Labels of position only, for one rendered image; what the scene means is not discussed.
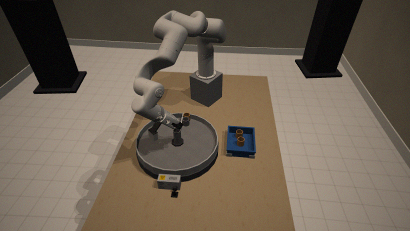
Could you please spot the bronze bushing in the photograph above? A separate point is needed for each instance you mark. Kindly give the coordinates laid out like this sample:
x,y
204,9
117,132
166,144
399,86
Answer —
x,y
239,133
240,141
187,115

